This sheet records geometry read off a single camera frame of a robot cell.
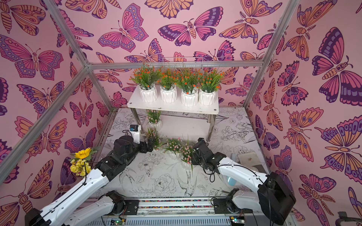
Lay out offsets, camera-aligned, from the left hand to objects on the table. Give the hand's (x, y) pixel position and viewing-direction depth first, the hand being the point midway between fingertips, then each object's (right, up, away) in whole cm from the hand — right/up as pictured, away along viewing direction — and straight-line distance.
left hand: (148, 135), depth 76 cm
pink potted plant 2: (+1, 0, +9) cm, 9 cm away
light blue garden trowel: (+47, -28, +6) cm, 55 cm away
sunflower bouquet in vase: (-28, -12, -11) cm, 33 cm away
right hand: (+26, -13, +8) cm, 30 cm away
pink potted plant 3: (+13, -8, +5) cm, 16 cm away
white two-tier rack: (-8, +19, +2) cm, 20 cm away
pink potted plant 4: (+21, -11, +1) cm, 24 cm away
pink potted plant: (0, +6, +13) cm, 15 cm away
